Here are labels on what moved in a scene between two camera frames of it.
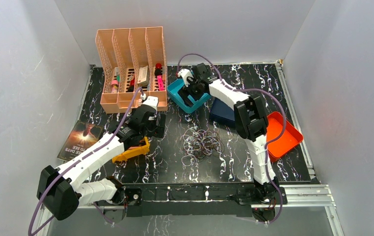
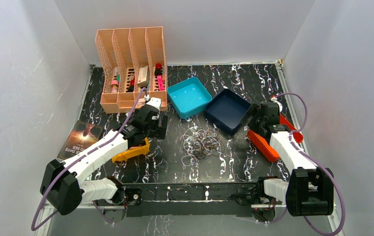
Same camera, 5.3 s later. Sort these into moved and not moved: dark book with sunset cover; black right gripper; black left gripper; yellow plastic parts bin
Moved: black right gripper
Not moved: dark book with sunset cover; yellow plastic parts bin; black left gripper
